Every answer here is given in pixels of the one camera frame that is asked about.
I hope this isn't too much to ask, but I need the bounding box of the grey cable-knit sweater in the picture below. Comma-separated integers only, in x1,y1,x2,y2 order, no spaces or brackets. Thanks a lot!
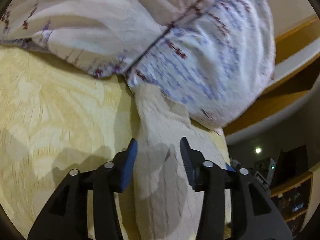
133,83,230,239

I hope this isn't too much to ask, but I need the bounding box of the wooden shelf with items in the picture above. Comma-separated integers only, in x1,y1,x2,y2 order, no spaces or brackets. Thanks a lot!
253,144,316,239

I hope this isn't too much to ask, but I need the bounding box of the yellow patterned bedspread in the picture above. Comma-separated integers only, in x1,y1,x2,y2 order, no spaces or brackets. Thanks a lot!
0,45,232,240

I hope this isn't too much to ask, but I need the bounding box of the white lavender print pillow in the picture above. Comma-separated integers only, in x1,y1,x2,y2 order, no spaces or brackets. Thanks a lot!
126,0,276,129

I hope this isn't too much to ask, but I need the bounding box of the wooden headboard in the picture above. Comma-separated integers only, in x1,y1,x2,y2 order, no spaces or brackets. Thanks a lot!
223,15,319,136

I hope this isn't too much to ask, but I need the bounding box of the pink floral pillow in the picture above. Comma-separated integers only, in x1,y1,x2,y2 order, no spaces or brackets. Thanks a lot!
1,0,202,78

